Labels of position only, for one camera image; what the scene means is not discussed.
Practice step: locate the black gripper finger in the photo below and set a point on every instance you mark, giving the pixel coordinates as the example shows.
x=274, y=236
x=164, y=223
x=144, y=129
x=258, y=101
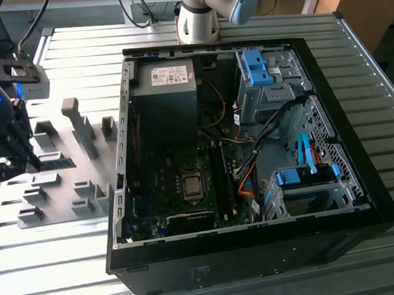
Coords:
x=22, y=131
x=7, y=169

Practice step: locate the dark green RAM stick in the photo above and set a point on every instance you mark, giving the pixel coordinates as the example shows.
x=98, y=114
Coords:
x=57, y=163

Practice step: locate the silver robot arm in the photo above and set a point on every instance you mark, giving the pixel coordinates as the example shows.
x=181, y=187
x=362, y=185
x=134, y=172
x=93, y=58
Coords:
x=196, y=24

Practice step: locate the motherboard RAM slot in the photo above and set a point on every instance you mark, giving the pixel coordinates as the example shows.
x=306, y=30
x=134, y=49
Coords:
x=216, y=183
x=220, y=183
x=224, y=182

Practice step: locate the grey plastic parts rack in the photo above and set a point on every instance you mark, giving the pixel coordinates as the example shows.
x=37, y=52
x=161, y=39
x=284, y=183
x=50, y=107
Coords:
x=62, y=211

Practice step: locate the green Dell motherboard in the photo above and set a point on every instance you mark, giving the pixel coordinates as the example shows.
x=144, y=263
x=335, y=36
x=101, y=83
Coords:
x=159, y=183

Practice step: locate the grey power supply unit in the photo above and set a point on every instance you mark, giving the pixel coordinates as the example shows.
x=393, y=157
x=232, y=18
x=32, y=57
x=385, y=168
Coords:
x=168, y=112

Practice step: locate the CPU socket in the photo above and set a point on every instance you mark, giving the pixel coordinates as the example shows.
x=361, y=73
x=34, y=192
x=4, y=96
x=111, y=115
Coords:
x=183, y=188

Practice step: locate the silver CPU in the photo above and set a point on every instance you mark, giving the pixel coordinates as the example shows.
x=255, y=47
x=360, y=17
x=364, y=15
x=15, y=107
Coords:
x=192, y=186

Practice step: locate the black graphics card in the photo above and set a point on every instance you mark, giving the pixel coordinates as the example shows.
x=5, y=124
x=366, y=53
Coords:
x=189, y=221

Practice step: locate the black open PC case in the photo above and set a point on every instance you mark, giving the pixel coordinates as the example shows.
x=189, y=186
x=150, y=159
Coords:
x=224, y=263

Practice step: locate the metal optical drive cage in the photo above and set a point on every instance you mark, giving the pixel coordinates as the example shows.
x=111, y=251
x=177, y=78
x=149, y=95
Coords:
x=274, y=96

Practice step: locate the blue disk carrier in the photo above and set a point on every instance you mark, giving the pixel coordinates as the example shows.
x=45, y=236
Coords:
x=287, y=177

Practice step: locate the metal disk bay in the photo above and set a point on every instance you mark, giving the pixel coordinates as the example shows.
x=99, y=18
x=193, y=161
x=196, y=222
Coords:
x=320, y=196

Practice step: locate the wooden desk white legs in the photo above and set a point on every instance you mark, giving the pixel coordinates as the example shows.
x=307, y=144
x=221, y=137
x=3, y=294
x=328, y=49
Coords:
x=311, y=0

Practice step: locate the wooden cabinet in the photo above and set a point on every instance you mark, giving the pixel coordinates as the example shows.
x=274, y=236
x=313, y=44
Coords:
x=369, y=6

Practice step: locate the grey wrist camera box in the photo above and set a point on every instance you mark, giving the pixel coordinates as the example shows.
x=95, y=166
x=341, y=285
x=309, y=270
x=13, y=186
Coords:
x=36, y=92

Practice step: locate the blue plastic drive bracket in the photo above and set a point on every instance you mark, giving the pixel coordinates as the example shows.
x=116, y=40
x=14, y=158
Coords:
x=261, y=78
x=253, y=60

